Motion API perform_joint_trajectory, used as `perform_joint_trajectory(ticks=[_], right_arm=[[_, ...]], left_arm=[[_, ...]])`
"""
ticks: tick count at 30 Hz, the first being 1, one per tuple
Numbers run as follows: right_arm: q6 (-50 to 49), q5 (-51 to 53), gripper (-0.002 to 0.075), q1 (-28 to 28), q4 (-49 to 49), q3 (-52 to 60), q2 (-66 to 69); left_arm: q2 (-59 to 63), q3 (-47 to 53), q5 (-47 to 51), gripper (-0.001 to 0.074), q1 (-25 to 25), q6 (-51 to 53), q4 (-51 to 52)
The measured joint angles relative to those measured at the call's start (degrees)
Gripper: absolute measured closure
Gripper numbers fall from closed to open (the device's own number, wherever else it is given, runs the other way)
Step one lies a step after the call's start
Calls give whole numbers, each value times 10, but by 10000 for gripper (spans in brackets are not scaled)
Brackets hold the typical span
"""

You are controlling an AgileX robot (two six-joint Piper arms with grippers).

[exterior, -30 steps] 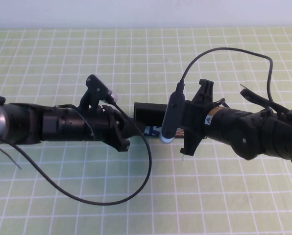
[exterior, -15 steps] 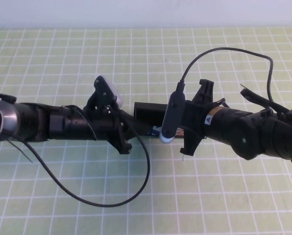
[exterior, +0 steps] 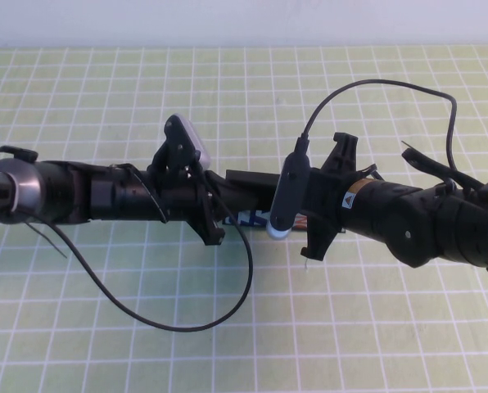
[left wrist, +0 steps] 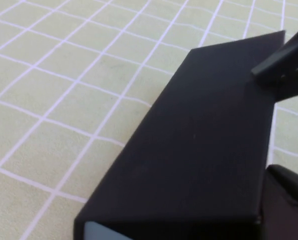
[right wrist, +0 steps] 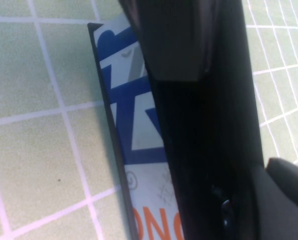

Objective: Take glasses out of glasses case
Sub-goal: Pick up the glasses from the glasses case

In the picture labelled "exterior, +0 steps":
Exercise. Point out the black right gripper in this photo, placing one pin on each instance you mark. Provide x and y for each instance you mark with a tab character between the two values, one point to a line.
350	213

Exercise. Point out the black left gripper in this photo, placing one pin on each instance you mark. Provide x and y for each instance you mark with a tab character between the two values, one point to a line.
178	200

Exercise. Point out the black printed glasses case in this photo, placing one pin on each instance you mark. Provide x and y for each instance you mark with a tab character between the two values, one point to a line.
252	178

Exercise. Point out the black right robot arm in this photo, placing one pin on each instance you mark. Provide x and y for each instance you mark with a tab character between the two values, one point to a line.
416	229

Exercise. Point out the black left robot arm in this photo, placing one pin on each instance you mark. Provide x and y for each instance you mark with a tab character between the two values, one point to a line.
64	192

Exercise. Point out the green checked tablecloth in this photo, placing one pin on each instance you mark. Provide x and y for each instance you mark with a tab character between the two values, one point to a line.
268	327

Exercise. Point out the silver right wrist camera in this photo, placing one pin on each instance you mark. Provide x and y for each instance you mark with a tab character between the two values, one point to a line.
287	196

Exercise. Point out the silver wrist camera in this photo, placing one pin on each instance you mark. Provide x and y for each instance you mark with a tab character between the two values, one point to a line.
287	196
192	137

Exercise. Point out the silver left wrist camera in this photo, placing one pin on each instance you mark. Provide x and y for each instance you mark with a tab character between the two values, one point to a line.
192	137

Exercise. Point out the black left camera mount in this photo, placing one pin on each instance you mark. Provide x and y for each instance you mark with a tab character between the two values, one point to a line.
170	159

